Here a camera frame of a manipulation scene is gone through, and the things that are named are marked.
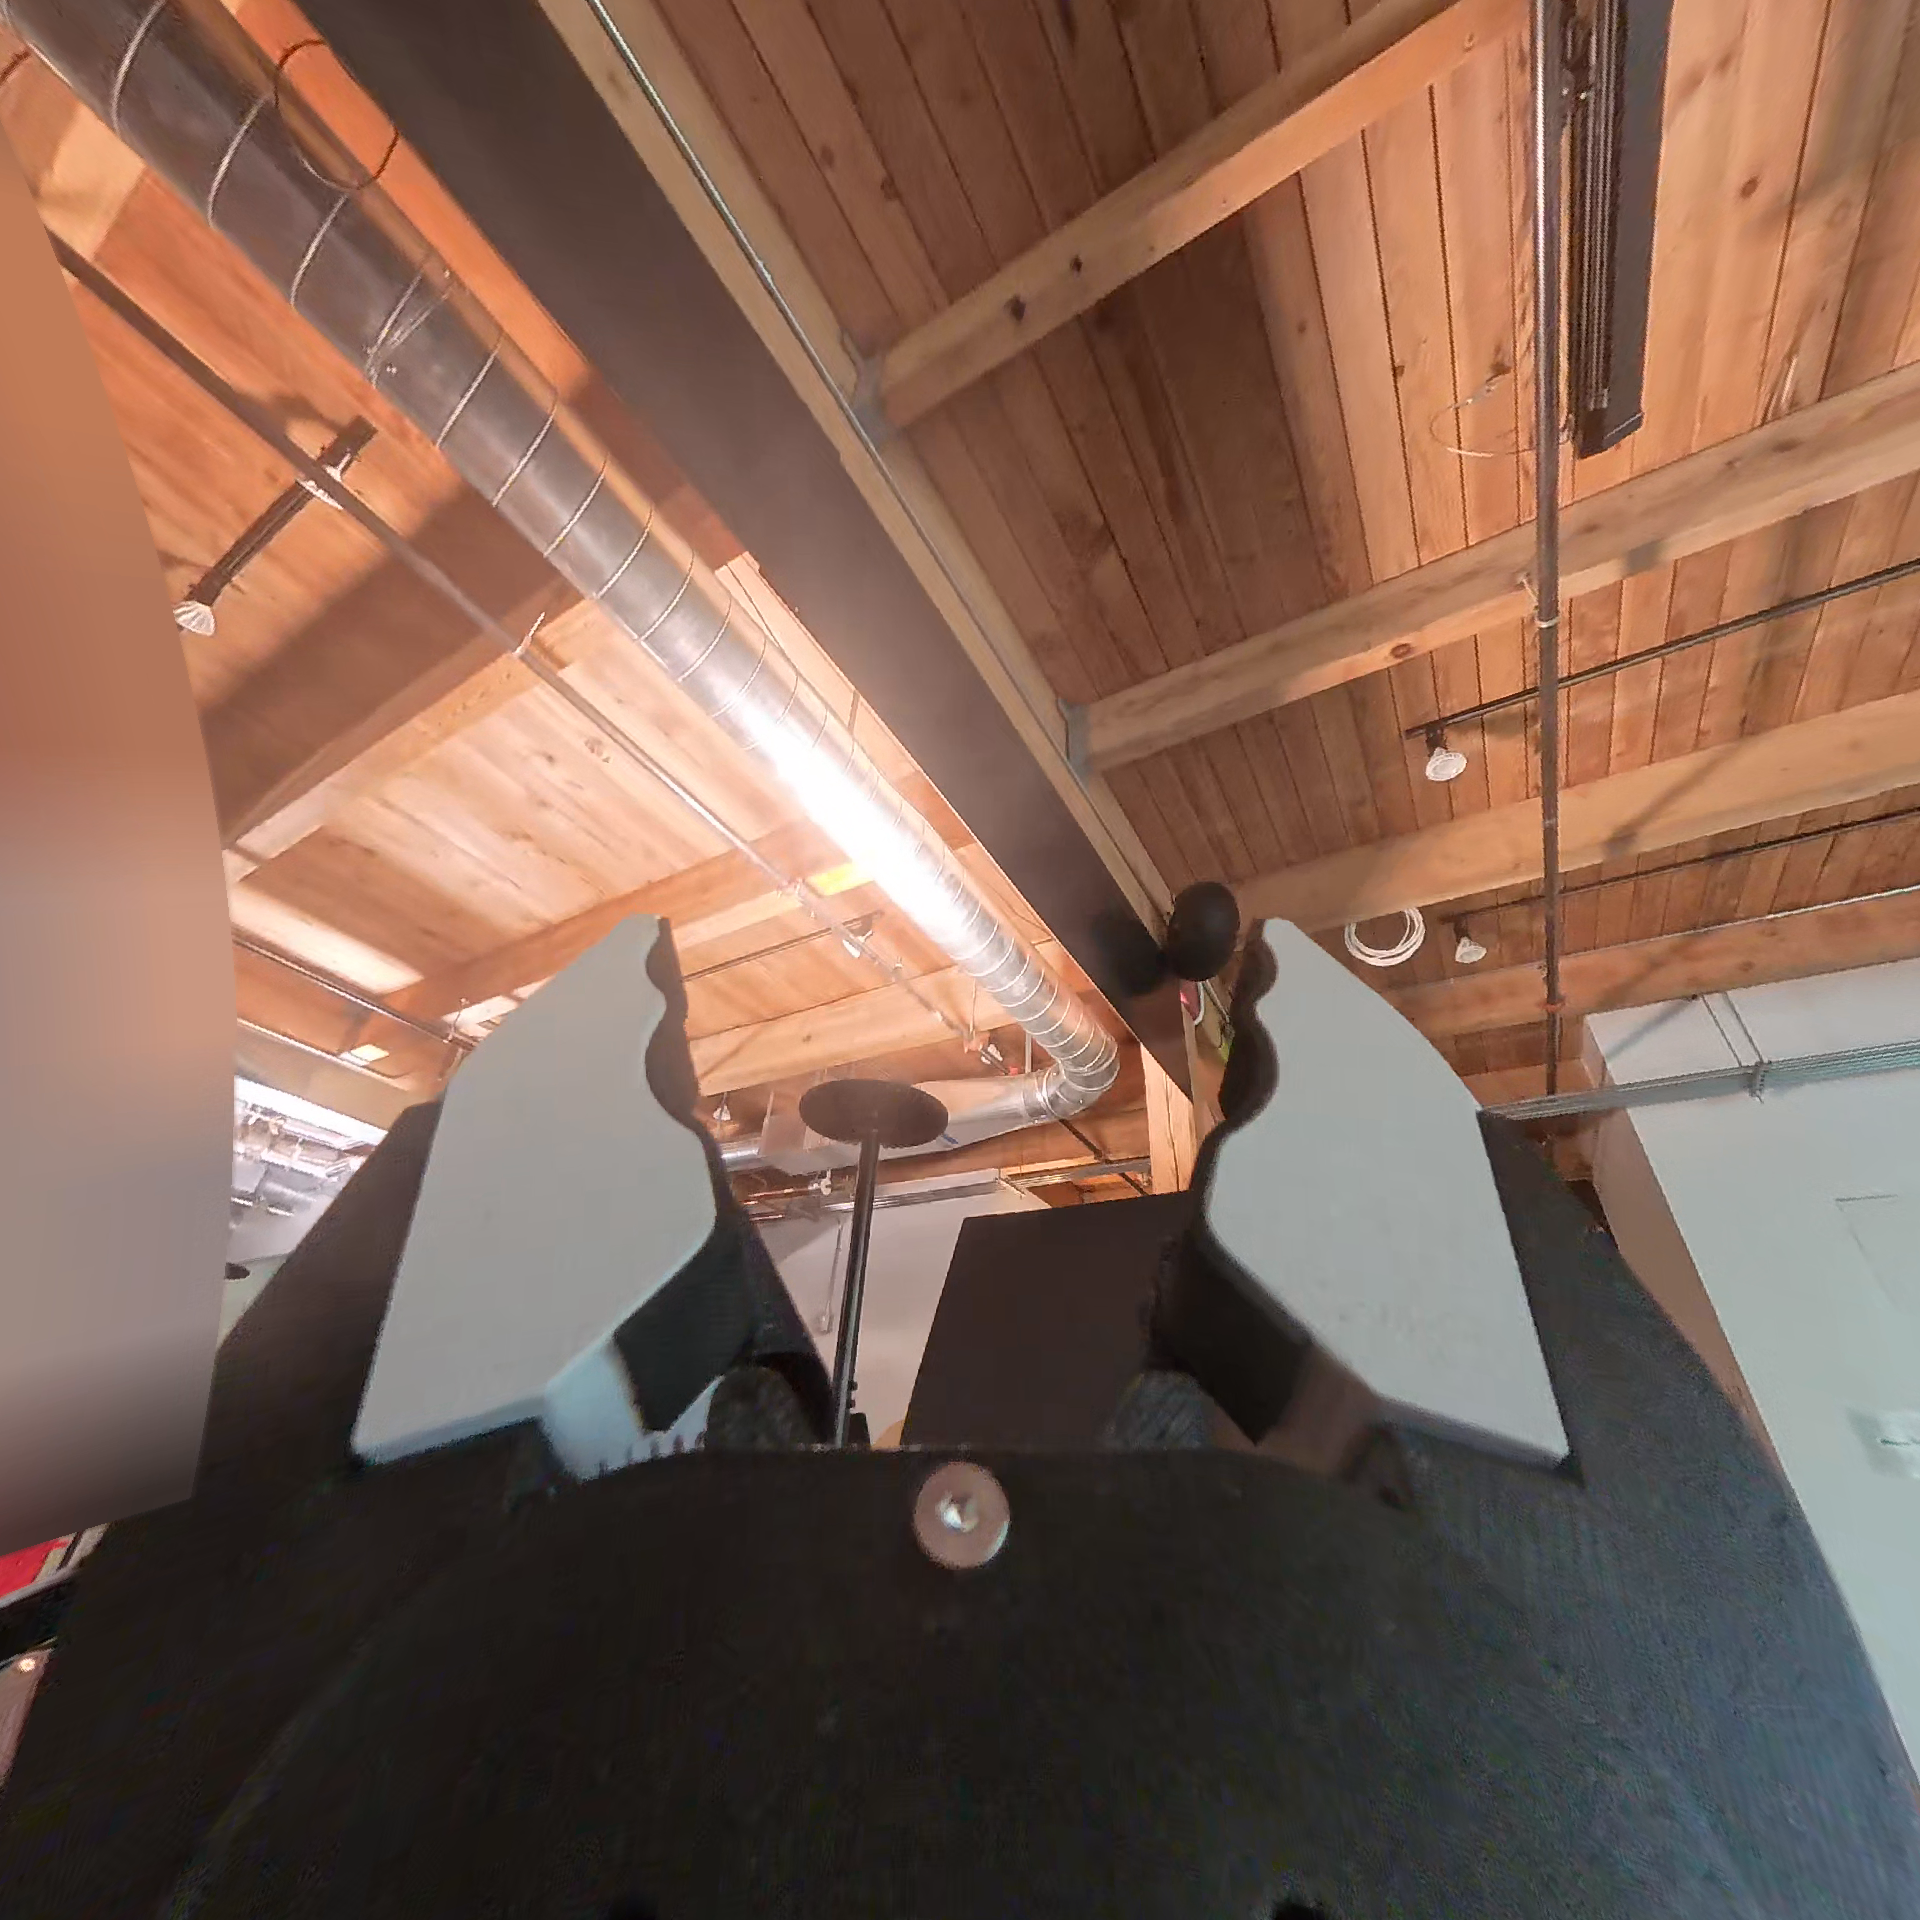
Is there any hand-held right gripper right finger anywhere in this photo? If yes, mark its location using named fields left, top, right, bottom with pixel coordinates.
left=1190, top=914, right=1574, bottom=1471

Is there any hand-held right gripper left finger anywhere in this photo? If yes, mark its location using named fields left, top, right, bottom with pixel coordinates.
left=349, top=914, right=725, bottom=1484

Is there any black pole stand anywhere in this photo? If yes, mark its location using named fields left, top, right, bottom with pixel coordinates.
left=800, top=1076, right=951, bottom=1453

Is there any grey metal conduit pipe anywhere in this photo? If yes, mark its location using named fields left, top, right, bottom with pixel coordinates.
left=1529, top=0, right=1565, bottom=1097

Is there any black hanging light fixture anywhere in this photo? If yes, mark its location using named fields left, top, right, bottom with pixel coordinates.
left=1559, top=0, right=1673, bottom=460

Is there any silver flexible duct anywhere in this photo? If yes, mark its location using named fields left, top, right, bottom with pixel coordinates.
left=0, top=0, right=1124, bottom=1121

